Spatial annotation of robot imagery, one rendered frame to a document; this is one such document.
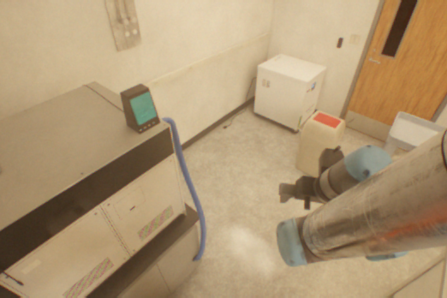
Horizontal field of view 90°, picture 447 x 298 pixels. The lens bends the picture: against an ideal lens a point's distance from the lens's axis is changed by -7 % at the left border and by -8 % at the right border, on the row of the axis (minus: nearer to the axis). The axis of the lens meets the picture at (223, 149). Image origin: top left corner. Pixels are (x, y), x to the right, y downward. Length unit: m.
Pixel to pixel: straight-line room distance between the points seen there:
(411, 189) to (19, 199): 0.99
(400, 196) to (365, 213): 0.05
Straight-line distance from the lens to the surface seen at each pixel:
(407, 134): 2.63
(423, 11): 3.34
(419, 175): 0.20
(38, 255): 1.10
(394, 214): 0.22
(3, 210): 1.01
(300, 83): 3.09
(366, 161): 0.46
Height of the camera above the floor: 2.05
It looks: 42 degrees down
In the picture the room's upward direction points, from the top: straight up
